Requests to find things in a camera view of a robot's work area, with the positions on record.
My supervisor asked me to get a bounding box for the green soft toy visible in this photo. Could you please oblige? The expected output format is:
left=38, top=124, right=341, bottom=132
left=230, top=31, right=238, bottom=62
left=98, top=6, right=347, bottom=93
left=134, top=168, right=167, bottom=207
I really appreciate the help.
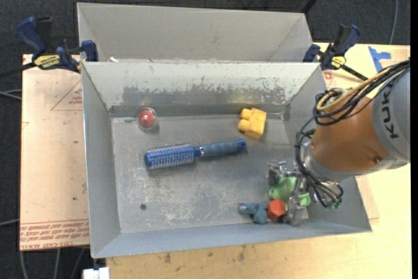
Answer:
left=268, top=174, right=312, bottom=207

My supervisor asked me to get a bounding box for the grey metal bin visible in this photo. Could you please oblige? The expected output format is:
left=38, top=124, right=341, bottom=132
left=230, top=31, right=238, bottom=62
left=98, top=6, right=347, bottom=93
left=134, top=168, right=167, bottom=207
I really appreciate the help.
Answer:
left=76, top=2, right=373, bottom=259

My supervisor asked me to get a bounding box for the blue-grey toy figure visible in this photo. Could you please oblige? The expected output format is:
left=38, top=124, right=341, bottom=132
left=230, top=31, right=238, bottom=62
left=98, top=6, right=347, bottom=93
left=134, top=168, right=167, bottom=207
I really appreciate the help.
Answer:
left=238, top=201, right=269, bottom=225

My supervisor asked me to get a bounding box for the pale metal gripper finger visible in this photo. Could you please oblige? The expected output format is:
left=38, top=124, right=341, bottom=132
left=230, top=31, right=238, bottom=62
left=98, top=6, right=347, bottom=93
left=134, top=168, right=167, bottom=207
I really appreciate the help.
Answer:
left=284, top=191, right=310, bottom=227
left=267, top=159, right=297, bottom=186

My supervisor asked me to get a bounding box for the red ball in clear dome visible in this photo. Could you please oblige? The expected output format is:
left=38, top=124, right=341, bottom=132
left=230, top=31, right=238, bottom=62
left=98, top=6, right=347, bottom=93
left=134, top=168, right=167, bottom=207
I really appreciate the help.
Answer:
left=137, top=107, right=159, bottom=132

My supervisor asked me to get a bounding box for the blue hairbrush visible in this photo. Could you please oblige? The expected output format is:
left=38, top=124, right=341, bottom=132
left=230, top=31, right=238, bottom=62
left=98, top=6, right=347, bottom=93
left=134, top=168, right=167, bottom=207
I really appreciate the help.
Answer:
left=144, top=139, right=248, bottom=171

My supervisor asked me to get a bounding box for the yellow toy building block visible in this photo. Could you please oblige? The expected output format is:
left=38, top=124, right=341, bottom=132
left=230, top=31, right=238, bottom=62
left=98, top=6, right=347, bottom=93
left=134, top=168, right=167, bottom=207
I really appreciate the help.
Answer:
left=237, top=107, right=268, bottom=140

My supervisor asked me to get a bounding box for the orange faceted ball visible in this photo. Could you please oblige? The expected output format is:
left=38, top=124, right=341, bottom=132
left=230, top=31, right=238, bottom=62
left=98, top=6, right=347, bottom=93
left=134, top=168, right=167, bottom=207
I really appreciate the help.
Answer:
left=266, top=199, right=289, bottom=223

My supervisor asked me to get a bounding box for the brown cardboard board red print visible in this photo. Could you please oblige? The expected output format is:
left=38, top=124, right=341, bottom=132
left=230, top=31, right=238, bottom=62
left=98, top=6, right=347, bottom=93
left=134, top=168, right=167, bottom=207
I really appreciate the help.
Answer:
left=19, top=54, right=381, bottom=252

